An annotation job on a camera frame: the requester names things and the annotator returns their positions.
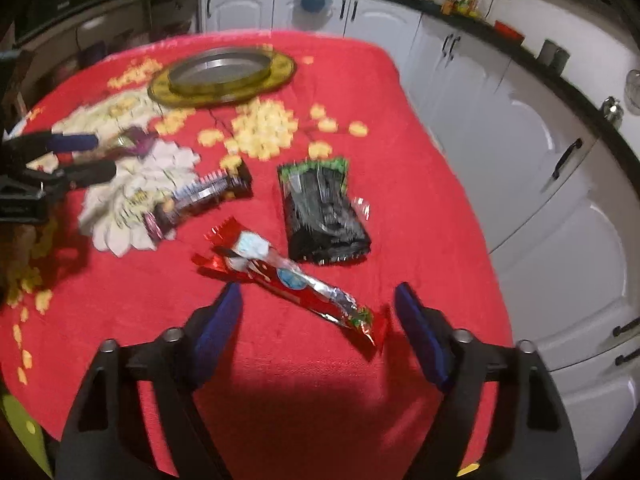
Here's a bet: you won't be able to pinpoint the red bowl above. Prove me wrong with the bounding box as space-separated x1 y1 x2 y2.
494 20 526 42

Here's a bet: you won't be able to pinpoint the grey metal pot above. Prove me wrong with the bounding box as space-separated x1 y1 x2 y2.
539 39 571 69

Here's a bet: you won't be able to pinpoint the steel kettle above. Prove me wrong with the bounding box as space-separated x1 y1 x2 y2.
600 96 624 122

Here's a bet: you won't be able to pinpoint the black and green packet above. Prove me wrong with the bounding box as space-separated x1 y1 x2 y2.
277 156 373 265

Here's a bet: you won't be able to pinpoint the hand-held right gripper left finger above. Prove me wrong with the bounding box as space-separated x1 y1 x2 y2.
54 282 244 480

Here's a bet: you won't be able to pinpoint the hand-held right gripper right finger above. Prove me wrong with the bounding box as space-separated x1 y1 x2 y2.
394 282 583 480

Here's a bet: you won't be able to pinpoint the purple candy wrapper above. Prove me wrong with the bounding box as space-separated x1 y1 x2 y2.
100 127 157 159

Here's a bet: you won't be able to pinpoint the red snack wrapper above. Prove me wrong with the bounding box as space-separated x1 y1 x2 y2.
192 217 391 361

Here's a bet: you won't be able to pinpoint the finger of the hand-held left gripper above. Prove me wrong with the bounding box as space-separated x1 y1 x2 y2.
24 160 117 196
0 131 99 161

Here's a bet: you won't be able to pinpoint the round metal tray yellow rim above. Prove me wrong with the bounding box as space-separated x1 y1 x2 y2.
147 45 297 109

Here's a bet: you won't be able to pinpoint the white kitchen cabinets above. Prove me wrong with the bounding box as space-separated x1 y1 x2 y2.
200 0 640 461

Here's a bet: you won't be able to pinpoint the brown and silver wrapper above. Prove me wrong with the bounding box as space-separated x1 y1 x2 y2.
144 160 253 242

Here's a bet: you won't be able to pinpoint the red floral tablecloth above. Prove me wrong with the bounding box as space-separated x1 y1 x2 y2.
0 30 516 480

